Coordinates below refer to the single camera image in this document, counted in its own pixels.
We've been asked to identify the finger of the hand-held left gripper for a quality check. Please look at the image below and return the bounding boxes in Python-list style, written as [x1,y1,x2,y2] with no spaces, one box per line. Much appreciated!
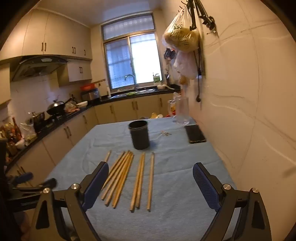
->
[13,178,57,193]
[9,171,34,186]

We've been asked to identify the metal sink faucet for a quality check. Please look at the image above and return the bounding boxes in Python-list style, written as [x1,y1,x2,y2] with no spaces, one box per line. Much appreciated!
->
[125,74,139,91]

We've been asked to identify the blue hanging cloth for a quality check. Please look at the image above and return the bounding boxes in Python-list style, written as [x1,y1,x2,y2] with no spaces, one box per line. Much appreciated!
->
[164,48,177,61]

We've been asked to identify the small beige wall cabinet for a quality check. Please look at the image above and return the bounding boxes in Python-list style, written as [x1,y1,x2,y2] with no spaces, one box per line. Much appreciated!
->
[58,60,93,87]

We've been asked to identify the metal cooking pot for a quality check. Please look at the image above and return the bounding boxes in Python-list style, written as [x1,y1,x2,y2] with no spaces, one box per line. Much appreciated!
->
[31,112,47,131]

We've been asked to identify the narrow beige wall cabinet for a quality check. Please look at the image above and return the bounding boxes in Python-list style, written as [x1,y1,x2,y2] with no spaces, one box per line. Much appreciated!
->
[0,62,12,105]

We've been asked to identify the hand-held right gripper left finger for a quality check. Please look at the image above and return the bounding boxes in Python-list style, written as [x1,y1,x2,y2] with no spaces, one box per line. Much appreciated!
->
[30,161,110,241]

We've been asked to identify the metal countertop appliance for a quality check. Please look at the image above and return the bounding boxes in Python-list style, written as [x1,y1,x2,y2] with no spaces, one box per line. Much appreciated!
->
[81,89,100,101]

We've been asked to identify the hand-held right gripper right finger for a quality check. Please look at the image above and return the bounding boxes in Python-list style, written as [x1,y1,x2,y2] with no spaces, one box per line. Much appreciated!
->
[193,162,272,241]

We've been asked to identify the black wok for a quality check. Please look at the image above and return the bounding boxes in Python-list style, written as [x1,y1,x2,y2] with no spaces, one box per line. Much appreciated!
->
[46,97,74,115]

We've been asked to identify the hanging bag with yellow contents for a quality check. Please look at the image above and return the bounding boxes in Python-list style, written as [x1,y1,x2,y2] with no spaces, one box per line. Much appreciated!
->
[162,5,200,52]

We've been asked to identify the cluster of condiment bottles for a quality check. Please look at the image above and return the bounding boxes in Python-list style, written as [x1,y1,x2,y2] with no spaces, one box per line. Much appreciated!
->
[0,117,26,163]

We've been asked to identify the black smartphone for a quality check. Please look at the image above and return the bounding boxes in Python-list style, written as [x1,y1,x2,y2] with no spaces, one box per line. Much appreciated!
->
[184,124,207,144]

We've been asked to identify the white hanging plastic bag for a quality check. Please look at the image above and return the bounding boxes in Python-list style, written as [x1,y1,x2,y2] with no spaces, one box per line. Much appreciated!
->
[173,50,200,80]

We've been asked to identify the black hanging cable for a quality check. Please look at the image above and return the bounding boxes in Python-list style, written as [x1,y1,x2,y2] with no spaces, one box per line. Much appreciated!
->
[193,50,205,103]

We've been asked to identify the clear glass pitcher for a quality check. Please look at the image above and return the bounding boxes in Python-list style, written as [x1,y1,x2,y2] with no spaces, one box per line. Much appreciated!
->
[168,96,191,126]

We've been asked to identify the clear food bag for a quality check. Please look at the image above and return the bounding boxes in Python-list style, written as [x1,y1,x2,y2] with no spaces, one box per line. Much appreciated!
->
[64,101,78,113]

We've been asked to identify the light blue tablecloth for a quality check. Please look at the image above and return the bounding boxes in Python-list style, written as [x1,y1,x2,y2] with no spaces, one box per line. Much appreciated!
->
[47,116,236,241]

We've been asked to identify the black range hood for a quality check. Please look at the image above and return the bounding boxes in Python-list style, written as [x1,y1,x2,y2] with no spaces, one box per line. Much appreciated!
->
[10,55,70,82]

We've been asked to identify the beige upper wall cabinets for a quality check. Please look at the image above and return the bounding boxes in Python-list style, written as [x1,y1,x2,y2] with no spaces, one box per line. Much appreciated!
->
[0,8,93,62]

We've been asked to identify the black utensil holder cup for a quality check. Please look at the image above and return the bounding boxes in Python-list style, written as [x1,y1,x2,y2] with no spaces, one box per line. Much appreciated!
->
[128,120,150,150]

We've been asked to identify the kitchen window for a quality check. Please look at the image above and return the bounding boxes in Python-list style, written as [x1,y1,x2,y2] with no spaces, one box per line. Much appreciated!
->
[100,14,163,92]

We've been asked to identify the black kitchen countertop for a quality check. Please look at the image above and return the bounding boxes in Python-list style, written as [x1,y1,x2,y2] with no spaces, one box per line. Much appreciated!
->
[5,85,182,173]

